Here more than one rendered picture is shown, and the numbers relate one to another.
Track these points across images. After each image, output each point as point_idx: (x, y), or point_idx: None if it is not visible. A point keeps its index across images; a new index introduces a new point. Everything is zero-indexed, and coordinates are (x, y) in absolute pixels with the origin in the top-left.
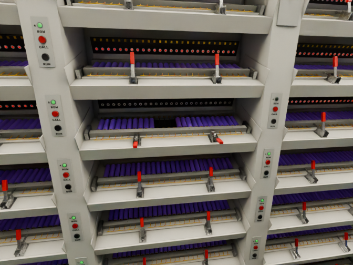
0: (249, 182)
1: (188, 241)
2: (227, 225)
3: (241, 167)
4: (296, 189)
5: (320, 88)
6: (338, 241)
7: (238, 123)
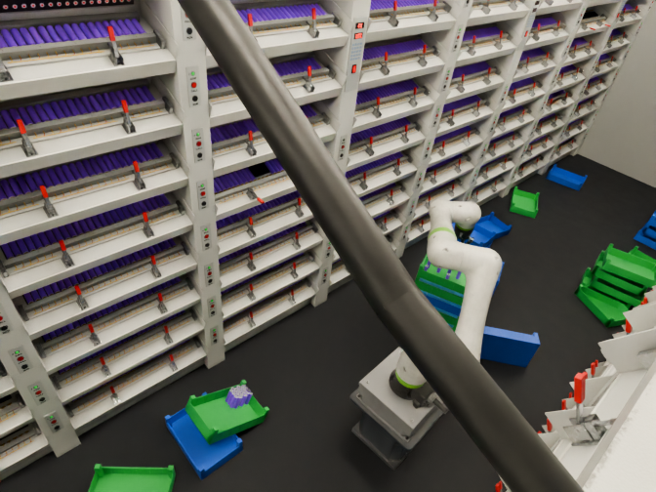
0: None
1: (284, 259)
2: (308, 238)
3: None
4: None
5: (369, 124)
6: (381, 225)
7: None
